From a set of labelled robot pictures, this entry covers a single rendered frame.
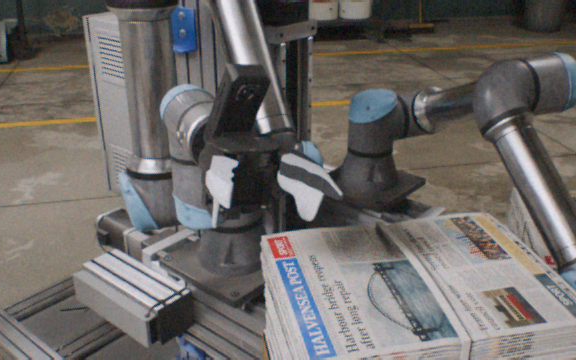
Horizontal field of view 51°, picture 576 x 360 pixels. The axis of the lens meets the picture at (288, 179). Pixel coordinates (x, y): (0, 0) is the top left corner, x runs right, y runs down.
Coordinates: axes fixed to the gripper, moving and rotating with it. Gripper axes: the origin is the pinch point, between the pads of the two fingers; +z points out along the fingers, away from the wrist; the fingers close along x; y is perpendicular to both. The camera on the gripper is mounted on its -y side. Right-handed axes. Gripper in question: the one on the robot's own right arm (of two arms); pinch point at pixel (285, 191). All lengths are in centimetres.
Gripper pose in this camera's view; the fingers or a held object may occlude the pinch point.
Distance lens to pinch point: 56.4
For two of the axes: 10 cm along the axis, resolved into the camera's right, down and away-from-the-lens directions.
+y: -1.3, 9.2, 3.6
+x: -9.1, 0.4, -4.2
